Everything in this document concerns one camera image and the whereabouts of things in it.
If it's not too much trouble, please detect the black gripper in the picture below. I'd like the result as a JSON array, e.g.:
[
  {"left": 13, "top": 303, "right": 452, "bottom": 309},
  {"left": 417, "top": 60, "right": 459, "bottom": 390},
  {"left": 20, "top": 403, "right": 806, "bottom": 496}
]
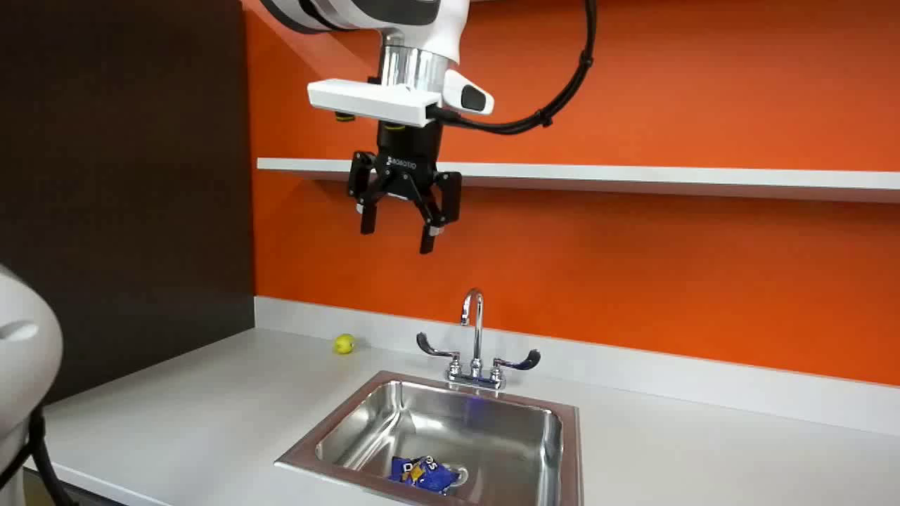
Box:
[{"left": 346, "top": 118, "right": 463, "bottom": 255}]

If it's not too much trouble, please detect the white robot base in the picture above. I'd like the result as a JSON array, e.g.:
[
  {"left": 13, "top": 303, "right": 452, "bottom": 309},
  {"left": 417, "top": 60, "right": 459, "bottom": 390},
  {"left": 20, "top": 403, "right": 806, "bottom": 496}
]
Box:
[{"left": 0, "top": 264, "right": 64, "bottom": 482}]

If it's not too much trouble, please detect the stainless steel sink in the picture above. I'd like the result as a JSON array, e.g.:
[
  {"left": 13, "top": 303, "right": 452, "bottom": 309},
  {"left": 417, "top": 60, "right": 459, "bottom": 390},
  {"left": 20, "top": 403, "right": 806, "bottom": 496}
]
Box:
[{"left": 275, "top": 369, "right": 585, "bottom": 506}]

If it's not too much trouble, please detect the chrome faucet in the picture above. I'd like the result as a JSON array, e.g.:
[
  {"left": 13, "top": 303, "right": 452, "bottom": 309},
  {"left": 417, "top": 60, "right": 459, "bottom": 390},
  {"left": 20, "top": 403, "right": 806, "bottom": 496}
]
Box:
[{"left": 414, "top": 286, "right": 543, "bottom": 396}]

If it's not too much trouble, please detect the dark cabinet panel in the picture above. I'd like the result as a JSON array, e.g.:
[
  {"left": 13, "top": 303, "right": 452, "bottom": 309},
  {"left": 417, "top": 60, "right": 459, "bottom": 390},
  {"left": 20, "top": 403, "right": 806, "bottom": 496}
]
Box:
[{"left": 0, "top": 0, "right": 256, "bottom": 406}]

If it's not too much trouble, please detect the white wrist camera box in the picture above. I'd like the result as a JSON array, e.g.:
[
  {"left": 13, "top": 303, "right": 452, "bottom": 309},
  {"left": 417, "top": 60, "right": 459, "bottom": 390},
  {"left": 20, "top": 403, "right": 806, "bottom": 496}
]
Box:
[{"left": 307, "top": 64, "right": 497, "bottom": 130}]

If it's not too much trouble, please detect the white wall shelf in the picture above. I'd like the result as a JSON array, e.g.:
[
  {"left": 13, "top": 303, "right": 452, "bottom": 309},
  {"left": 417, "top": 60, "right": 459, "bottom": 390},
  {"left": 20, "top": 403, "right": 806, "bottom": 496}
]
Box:
[{"left": 256, "top": 154, "right": 900, "bottom": 206}]

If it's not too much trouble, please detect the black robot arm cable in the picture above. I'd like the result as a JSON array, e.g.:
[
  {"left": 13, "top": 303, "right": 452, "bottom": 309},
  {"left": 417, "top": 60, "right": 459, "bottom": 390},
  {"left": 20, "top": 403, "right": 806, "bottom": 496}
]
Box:
[{"left": 425, "top": 0, "right": 601, "bottom": 139}]

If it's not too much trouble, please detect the black base cable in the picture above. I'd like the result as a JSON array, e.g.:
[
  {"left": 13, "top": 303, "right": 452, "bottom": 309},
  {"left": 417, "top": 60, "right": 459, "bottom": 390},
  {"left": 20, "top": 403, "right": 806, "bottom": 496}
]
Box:
[{"left": 0, "top": 406, "right": 81, "bottom": 506}]

